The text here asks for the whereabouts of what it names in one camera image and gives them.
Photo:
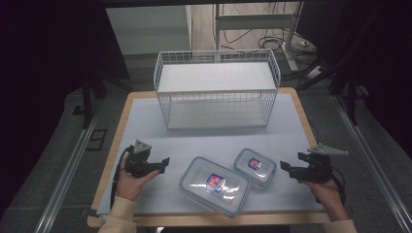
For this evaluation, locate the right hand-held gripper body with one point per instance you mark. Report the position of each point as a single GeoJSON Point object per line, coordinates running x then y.
{"type": "Point", "coordinates": [319, 170]}

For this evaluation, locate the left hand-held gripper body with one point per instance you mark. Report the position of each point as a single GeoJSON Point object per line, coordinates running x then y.
{"type": "Point", "coordinates": [139, 163]}

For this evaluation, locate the small clear food container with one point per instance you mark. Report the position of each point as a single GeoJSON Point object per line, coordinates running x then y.
{"type": "Point", "coordinates": [264, 174]}

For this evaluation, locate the large clear food container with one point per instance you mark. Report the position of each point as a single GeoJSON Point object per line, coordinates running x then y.
{"type": "Point", "coordinates": [207, 197]}

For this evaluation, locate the person's left hand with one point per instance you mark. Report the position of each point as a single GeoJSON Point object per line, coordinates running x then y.
{"type": "Point", "coordinates": [129, 187]}

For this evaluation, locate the person's right hand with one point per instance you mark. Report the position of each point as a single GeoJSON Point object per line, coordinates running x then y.
{"type": "Point", "coordinates": [328, 199]}

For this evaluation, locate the pale blue table mat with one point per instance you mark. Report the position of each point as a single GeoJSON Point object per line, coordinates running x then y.
{"type": "Point", "coordinates": [194, 142]}

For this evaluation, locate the black metal stand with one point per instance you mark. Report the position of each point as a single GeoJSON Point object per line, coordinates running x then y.
{"type": "Point", "coordinates": [351, 103]}
{"type": "Point", "coordinates": [86, 100]}

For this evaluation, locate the white power strip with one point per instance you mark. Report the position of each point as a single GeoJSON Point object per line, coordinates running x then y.
{"type": "Point", "coordinates": [313, 73]}

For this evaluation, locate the white cabinet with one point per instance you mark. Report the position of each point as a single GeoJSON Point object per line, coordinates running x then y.
{"type": "Point", "coordinates": [145, 29]}

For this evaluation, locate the metal floor rail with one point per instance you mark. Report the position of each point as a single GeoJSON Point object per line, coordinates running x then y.
{"type": "Point", "coordinates": [372, 155]}
{"type": "Point", "coordinates": [66, 174]}

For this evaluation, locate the white metal desk frame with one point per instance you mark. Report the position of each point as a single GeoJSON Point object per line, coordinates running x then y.
{"type": "Point", "coordinates": [256, 22]}

